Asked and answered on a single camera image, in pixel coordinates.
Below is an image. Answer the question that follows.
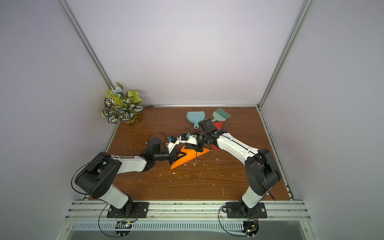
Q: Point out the red square paper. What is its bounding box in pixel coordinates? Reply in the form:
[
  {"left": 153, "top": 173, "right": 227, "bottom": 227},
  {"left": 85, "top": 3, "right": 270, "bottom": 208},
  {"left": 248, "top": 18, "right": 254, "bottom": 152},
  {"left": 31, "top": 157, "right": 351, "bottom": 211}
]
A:
[{"left": 211, "top": 121, "right": 223, "bottom": 152}]

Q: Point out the aluminium front rail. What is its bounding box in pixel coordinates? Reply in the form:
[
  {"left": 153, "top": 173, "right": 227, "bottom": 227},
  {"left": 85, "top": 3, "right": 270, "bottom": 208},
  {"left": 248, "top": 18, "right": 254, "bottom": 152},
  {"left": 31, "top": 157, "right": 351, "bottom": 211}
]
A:
[{"left": 65, "top": 201, "right": 311, "bottom": 221}]

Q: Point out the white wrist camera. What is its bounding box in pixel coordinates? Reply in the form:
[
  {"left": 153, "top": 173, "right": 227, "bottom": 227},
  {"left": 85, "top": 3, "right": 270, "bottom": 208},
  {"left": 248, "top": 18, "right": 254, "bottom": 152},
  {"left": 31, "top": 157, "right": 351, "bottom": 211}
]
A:
[
  {"left": 167, "top": 136, "right": 180, "bottom": 153},
  {"left": 179, "top": 133, "right": 198, "bottom": 146}
]

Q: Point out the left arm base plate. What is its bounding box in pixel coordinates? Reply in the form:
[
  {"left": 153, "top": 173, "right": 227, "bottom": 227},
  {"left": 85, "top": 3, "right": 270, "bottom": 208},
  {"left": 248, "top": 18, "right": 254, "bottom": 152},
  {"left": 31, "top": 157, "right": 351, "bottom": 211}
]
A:
[{"left": 107, "top": 201, "right": 149, "bottom": 218}]

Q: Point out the black cable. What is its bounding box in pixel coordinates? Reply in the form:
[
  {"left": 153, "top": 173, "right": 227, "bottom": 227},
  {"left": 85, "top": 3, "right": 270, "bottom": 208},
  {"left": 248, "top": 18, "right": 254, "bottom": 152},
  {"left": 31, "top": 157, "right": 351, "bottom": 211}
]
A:
[
  {"left": 97, "top": 203, "right": 140, "bottom": 240},
  {"left": 217, "top": 205, "right": 247, "bottom": 238}
]

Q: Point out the left connector board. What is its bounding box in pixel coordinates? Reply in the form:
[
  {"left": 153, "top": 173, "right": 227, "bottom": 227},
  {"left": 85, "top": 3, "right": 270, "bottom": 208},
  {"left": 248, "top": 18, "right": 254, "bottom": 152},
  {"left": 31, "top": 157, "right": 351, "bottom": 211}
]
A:
[{"left": 115, "top": 221, "right": 133, "bottom": 238}]

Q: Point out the left black cable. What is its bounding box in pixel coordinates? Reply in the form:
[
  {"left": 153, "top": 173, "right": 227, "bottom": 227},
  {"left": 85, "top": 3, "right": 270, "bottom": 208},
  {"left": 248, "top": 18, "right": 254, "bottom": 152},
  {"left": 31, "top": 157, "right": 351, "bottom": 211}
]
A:
[{"left": 97, "top": 203, "right": 140, "bottom": 240}]

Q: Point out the connector board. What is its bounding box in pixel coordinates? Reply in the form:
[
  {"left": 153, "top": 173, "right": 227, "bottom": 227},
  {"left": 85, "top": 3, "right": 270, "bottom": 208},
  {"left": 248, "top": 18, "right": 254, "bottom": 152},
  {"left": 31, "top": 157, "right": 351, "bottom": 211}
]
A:
[
  {"left": 243, "top": 219, "right": 260, "bottom": 238},
  {"left": 115, "top": 221, "right": 133, "bottom": 238}
]

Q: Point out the right black cable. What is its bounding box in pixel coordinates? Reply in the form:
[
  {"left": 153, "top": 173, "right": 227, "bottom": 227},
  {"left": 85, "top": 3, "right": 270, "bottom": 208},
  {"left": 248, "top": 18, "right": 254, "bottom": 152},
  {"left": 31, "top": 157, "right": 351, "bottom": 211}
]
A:
[{"left": 217, "top": 205, "right": 247, "bottom": 238}]

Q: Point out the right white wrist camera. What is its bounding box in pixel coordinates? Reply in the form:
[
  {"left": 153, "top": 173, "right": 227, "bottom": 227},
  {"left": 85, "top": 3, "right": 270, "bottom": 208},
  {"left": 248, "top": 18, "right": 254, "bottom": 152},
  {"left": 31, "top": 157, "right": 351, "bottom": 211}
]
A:
[{"left": 179, "top": 133, "right": 198, "bottom": 146}]

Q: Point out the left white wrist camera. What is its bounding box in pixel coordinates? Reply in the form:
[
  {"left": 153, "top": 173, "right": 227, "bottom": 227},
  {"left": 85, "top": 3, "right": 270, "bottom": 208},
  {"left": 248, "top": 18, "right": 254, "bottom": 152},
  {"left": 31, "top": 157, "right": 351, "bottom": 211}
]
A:
[{"left": 167, "top": 136, "right": 180, "bottom": 153}]

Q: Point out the orange square paper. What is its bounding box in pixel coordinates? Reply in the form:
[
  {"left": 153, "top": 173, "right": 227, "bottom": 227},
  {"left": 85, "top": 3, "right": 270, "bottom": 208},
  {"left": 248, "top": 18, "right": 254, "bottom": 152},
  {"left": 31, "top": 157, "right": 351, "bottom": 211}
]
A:
[{"left": 171, "top": 147, "right": 210, "bottom": 170}]

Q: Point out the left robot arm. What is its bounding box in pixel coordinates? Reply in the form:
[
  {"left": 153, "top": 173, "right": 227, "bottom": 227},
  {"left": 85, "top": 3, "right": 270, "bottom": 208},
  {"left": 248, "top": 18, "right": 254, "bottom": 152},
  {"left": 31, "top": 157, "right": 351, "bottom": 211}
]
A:
[{"left": 74, "top": 138, "right": 187, "bottom": 216}]

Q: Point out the potted artificial plant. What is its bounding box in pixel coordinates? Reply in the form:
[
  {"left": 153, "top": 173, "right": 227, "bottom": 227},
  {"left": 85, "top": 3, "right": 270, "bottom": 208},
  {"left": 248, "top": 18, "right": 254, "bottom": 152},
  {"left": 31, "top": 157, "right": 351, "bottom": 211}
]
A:
[{"left": 101, "top": 82, "right": 144, "bottom": 125}]

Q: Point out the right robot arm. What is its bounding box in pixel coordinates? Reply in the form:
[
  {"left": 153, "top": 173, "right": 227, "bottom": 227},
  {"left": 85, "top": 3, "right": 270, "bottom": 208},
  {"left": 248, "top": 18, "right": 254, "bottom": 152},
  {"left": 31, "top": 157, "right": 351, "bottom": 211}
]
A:
[{"left": 192, "top": 118, "right": 282, "bottom": 217}]

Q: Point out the light blue dustpan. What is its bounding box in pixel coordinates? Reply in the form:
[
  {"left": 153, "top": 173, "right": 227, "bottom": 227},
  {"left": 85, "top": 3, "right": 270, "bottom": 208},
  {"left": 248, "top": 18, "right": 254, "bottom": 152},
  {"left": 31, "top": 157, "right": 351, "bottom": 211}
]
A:
[{"left": 186, "top": 111, "right": 206, "bottom": 129}]

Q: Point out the right connector board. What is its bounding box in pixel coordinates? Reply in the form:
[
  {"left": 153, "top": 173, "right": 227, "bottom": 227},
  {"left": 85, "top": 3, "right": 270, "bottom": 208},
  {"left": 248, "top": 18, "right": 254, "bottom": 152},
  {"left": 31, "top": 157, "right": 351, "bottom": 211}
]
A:
[{"left": 243, "top": 219, "right": 260, "bottom": 238}]

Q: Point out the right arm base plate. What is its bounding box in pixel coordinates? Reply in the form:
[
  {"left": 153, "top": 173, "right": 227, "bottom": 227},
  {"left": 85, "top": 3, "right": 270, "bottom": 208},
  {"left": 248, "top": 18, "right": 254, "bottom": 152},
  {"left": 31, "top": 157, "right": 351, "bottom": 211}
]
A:
[{"left": 222, "top": 202, "right": 268, "bottom": 219}]

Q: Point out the green hand brush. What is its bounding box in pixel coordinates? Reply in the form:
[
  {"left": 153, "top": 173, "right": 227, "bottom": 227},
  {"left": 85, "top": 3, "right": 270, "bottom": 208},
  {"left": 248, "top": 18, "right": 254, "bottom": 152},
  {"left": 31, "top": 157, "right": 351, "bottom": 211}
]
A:
[{"left": 212, "top": 108, "right": 231, "bottom": 123}]

